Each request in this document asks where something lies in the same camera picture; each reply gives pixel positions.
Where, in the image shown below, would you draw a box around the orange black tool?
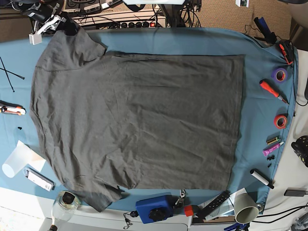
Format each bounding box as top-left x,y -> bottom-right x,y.
279,40 -> 295,65

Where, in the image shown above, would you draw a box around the orange handle screwdriver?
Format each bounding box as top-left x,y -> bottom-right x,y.
259,80 -> 289,104

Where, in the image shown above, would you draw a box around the grey green mug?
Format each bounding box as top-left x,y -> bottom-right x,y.
234,193 -> 259,224

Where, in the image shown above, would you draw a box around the purple glue tube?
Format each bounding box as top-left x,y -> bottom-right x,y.
262,141 -> 284,156

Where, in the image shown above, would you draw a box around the black remote control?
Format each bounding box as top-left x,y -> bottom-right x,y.
196,191 -> 230,218

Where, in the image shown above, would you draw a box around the grey T-shirt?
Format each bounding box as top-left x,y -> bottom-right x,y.
29,29 -> 244,212

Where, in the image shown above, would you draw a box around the red cube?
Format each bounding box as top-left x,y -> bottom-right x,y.
184,205 -> 194,217

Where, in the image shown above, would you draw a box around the black cable ties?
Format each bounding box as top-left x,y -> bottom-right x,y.
0,57 -> 25,92

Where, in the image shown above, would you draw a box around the white paper sheet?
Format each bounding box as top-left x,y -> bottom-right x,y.
16,140 -> 46,172

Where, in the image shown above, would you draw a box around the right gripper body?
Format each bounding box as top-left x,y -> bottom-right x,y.
21,2 -> 54,24

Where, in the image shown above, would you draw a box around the purple tape roll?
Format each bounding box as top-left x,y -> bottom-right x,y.
271,67 -> 288,84

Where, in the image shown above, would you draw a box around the white marker black cap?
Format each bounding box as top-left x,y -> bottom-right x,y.
250,169 -> 274,189

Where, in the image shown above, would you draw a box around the gold battery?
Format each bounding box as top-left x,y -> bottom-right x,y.
266,136 -> 279,145

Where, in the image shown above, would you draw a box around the orange tape roll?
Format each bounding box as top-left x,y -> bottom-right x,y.
274,114 -> 287,129

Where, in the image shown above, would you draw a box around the orange black utility knife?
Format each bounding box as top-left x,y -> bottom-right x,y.
0,101 -> 26,116

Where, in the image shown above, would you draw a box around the blue black clamp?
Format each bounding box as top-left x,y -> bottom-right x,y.
254,17 -> 277,44

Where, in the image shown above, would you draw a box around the white labelled box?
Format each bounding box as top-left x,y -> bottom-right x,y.
23,167 -> 54,192

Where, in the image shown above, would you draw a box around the black power strip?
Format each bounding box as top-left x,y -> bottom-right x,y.
103,21 -> 160,29

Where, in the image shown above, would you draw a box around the translucent plastic cup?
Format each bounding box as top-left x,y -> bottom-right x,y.
2,148 -> 24,178

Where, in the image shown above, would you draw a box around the silver carabiner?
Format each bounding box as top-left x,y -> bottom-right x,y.
180,189 -> 186,198

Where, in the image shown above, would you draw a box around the clear glass bottle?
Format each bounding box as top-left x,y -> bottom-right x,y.
49,191 -> 80,231

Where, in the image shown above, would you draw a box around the blue box with black knob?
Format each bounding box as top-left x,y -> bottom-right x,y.
135,195 -> 174,224

